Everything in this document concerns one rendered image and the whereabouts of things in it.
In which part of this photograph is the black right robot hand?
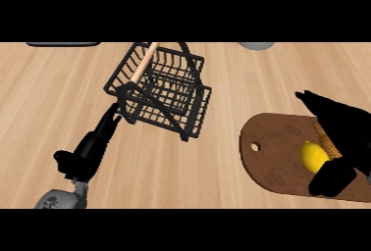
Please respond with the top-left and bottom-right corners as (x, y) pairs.
(294, 90), (371, 198)

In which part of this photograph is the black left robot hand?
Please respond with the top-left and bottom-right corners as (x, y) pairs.
(51, 103), (122, 183)

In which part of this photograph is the yellow lemon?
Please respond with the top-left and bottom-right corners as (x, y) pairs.
(298, 140), (331, 175)

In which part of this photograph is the brown wooden cutting board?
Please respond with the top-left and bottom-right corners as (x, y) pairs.
(239, 112), (371, 204)

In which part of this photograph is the grey rounded object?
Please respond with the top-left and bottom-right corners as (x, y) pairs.
(236, 41), (274, 51)

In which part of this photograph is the dark grey flat appliance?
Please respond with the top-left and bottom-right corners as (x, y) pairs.
(25, 41), (101, 48)

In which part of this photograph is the black tiered wire basket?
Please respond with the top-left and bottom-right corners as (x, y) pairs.
(103, 41), (212, 142)

